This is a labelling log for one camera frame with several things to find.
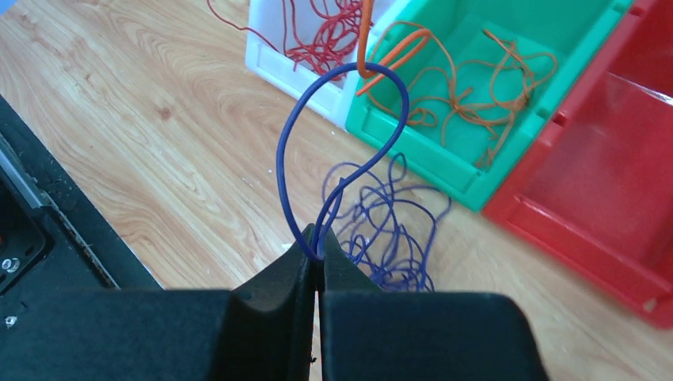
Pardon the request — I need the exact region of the red plastic bin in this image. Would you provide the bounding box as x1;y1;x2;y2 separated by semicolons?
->
482;1;672;329

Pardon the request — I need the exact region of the purple thin cable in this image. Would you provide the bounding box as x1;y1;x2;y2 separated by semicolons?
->
275;62;453;294

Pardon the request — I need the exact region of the orange thin cable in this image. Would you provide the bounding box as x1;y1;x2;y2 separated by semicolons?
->
365;21;559;171
355;0;433;98

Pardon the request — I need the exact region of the dark red thin cable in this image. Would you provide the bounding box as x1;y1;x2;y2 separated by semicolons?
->
206;0;375;77

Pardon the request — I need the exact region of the clear plastic bin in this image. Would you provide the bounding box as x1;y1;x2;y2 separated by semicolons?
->
245;1;410;129

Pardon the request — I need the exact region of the green plastic bin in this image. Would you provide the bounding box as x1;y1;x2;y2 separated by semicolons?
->
367;1;630;211

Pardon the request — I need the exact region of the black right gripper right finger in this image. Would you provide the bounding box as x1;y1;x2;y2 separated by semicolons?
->
320;232;548;380

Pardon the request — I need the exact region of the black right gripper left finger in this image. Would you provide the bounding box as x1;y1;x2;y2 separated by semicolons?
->
1;244;315;380

